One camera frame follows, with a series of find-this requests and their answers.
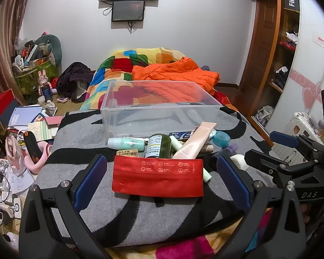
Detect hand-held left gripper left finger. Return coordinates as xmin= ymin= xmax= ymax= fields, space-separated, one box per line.
xmin=19 ymin=154 xmax=108 ymax=259

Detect orange puffer jacket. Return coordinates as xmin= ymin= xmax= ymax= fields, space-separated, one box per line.
xmin=132 ymin=57 xmax=221 ymax=96

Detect pink handheld device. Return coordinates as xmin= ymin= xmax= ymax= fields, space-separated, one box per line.
xmin=25 ymin=142 xmax=54 ymax=173

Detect mint tube with white cap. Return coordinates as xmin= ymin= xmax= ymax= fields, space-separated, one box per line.
xmin=107 ymin=137 xmax=146 ymax=152

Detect white wardrobe sliding door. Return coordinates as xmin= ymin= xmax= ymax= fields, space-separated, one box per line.
xmin=265 ymin=0 xmax=324 ymax=141

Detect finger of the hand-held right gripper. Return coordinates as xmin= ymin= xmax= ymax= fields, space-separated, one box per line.
xmin=244 ymin=149 xmax=318 ymax=176
xmin=269 ymin=131 xmax=324 ymax=154

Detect teal round jar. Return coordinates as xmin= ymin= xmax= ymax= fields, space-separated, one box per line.
xmin=213 ymin=131 xmax=231 ymax=147

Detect grey-green neck pillow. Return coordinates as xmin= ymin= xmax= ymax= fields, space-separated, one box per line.
xmin=34 ymin=34 xmax=62 ymax=66

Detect black printed box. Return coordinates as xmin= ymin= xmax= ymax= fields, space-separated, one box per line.
xmin=283 ymin=0 xmax=300 ymax=13

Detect clear plastic storage bin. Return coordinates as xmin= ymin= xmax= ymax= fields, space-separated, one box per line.
xmin=100 ymin=80 xmax=222 ymax=141

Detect dark clothes pile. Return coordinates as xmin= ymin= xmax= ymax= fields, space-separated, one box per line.
xmin=56 ymin=62 xmax=94 ymax=103

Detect pink book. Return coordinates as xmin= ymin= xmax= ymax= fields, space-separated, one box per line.
xmin=44 ymin=115 xmax=65 ymax=127

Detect pink rabbit figure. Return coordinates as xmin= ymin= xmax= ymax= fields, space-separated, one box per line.
xmin=37 ymin=70 xmax=54 ymax=100

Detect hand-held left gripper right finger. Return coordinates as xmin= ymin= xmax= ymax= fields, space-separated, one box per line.
xmin=216 ymin=155 xmax=305 ymax=259

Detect red foil pouch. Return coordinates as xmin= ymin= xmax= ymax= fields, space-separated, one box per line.
xmin=112 ymin=155 xmax=204 ymax=197

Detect colourful bed sheet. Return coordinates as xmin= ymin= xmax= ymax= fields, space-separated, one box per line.
xmin=111 ymin=208 xmax=276 ymax=259

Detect red box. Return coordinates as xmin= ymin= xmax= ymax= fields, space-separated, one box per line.
xmin=0 ymin=89 xmax=15 ymax=120

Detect wooden wardrobe shelves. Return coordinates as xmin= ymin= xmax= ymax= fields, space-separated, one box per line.
xmin=248 ymin=0 xmax=300 ymax=130

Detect dark green bottle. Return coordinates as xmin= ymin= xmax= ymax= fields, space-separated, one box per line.
xmin=144 ymin=133 xmax=173 ymax=159

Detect green storage basket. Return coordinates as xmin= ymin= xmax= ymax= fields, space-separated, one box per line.
xmin=15 ymin=59 xmax=58 ymax=95

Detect colourful patchwork quilt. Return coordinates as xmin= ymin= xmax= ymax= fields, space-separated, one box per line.
xmin=79 ymin=47 xmax=241 ymax=114

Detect peach cosmetic tube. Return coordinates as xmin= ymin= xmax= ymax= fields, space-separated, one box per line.
xmin=172 ymin=122 xmax=217 ymax=160

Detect white cotton pad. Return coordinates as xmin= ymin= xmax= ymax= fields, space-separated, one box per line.
xmin=230 ymin=154 xmax=249 ymax=170

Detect wooden door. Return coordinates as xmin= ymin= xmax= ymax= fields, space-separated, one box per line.
xmin=241 ymin=0 xmax=276 ymax=114

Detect white bag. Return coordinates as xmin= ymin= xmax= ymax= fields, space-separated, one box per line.
xmin=256 ymin=105 xmax=274 ymax=127

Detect striped curtain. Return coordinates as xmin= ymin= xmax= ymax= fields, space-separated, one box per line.
xmin=0 ymin=0 xmax=41 ymax=98

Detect white suitcase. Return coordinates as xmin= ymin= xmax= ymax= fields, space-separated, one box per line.
xmin=273 ymin=112 xmax=318 ymax=165

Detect blue toothpaste box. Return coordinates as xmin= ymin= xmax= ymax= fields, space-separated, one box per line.
xmin=169 ymin=132 xmax=199 ymax=141

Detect small eraser card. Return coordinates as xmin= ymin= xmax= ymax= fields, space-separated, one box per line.
xmin=116 ymin=149 xmax=139 ymax=157

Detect cream book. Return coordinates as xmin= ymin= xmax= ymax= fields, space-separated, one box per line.
xmin=28 ymin=121 xmax=58 ymax=142

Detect black and orange device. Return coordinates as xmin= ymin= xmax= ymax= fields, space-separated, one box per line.
xmin=24 ymin=131 xmax=42 ymax=162

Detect white power strip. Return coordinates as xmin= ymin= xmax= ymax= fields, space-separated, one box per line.
xmin=0 ymin=194 xmax=23 ymax=219

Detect blue book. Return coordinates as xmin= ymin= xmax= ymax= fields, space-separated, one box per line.
xmin=8 ymin=106 xmax=43 ymax=127

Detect grey and black blanket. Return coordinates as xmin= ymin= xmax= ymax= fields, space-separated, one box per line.
xmin=25 ymin=108 xmax=276 ymax=249

